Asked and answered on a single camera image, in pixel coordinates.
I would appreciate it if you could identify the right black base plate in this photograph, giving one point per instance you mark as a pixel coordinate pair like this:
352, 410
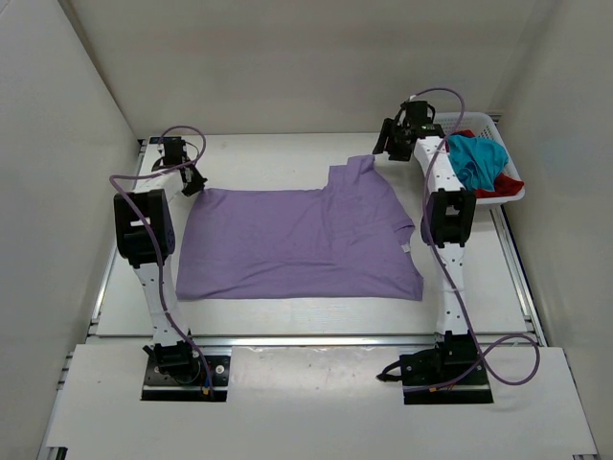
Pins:
426, 380

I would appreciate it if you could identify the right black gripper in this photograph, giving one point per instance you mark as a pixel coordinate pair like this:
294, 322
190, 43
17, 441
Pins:
391, 129

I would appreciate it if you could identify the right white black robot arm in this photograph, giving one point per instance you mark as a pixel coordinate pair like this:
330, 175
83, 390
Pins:
447, 215

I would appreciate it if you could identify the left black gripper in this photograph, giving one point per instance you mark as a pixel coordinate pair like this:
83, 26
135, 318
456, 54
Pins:
196, 186

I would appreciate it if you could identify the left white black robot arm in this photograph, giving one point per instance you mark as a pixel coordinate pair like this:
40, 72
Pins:
146, 239

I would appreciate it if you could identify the red t-shirt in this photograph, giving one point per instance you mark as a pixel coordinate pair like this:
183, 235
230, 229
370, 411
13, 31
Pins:
504, 184

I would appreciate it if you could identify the purple t-shirt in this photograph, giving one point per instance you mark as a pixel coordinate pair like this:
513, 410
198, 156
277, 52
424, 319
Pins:
348, 239

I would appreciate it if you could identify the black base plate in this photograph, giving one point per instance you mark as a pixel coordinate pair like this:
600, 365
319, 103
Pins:
426, 380
158, 387

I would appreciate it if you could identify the white plastic basket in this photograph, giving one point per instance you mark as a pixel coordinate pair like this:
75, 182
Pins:
482, 126

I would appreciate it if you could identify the teal t-shirt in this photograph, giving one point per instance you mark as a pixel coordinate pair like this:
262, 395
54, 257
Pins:
477, 162

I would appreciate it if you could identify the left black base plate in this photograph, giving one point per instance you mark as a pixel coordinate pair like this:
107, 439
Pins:
158, 387

